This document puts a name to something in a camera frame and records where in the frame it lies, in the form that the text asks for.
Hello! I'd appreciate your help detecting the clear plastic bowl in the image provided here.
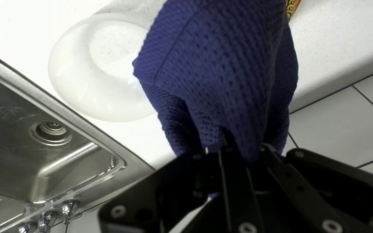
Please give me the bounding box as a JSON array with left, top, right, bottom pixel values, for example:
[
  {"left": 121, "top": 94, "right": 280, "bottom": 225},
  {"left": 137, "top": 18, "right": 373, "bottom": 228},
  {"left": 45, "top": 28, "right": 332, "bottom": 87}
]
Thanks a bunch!
[{"left": 48, "top": 12, "right": 155, "bottom": 121}]

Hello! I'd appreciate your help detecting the orange snack packet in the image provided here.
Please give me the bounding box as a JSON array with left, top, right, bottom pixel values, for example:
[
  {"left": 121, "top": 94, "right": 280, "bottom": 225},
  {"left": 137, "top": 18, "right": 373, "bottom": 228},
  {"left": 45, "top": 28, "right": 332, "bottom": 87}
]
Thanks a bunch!
[{"left": 287, "top": 0, "right": 302, "bottom": 18}]

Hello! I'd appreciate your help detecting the stainless steel double sink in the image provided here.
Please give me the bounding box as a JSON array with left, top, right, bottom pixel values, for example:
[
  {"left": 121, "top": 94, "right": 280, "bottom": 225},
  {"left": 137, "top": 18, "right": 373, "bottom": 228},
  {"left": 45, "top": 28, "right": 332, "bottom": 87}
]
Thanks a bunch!
[{"left": 0, "top": 59, "right": 153, "bottom": 233}]

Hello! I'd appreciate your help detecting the blue cloth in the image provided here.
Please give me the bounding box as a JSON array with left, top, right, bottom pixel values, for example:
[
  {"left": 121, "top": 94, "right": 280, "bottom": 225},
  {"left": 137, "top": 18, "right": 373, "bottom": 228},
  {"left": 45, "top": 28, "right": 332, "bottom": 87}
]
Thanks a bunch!
[{"left": 134, "top": 0, "right": 298, "bottom": 162}]

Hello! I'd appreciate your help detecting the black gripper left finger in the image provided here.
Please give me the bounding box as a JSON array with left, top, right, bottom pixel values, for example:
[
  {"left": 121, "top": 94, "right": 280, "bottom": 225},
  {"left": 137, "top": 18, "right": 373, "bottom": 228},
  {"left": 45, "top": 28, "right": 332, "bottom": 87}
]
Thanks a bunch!
[{"left": 182, "top": 133, "right": 266, "bottom": 233}]

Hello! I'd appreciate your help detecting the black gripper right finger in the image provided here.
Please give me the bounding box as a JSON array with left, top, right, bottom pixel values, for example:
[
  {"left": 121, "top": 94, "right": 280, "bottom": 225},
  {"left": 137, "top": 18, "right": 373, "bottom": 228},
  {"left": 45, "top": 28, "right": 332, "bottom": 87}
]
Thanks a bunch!
[{"left": 261, "top": 144, "right": 368, "bottom": 233}]

